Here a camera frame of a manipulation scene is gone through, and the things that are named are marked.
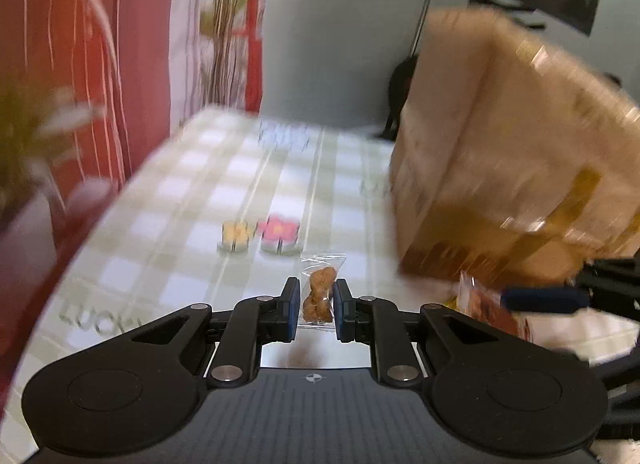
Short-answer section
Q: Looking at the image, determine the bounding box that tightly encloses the black floor stand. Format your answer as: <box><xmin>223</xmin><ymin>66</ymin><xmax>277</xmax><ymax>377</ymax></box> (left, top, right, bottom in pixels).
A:
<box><xmin>384</xmin><ymin>0</ymin><xmax>438</xmax><ymax>141</ymax></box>

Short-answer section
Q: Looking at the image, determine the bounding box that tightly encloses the paper-covered cardboard box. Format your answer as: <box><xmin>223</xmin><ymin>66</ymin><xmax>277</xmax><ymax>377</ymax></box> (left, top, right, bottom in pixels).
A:
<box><xmin>389</xmin><ymin>6</ymin><xmax>640</xmax><ymax>292</ymax></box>

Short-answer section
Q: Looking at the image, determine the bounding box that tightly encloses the checked tablecloth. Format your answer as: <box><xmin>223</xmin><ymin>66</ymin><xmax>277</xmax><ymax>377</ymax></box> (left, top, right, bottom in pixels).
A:
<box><xmin>10</xmin><ymin>106</ymin><xmax>640</xmax><ymax>370</ymax></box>

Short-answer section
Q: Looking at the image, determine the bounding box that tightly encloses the gold and red snack packet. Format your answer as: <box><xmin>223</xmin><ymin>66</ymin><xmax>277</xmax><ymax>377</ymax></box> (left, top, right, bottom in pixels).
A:
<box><xmin>445</xmin><ymin>271</ymin><xmax>538</xmax><ymax>345</ymax></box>

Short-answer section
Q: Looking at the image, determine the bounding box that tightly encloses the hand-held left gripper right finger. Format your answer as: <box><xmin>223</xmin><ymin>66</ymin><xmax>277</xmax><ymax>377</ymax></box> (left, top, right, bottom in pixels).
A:
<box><xmin>333</xmin><ymin>278</ymin><xmax>552</xmax><ymax>390</ymax></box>

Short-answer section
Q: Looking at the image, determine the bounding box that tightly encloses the small clear snack packet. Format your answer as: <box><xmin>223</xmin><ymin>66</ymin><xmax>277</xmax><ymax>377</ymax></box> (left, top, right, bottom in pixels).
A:
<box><xmin>297</xmin><ymin>253</ymin><xmax>348</xmax><ymax>329</ymax></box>

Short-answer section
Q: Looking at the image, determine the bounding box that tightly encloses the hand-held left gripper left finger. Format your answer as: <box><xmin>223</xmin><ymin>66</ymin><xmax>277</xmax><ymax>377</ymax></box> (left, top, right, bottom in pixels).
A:
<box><xmin>92</xmin><ymin>277</ymin><xmax>301</xmax><ymax>390</ymax></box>

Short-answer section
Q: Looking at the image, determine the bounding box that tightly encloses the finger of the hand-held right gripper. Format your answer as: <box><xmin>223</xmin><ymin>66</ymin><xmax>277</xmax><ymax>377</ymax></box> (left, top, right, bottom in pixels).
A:
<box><xmin>501</xmin><ymin>286</ymin><xmax>592</xmax><ymax>316</ymax></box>

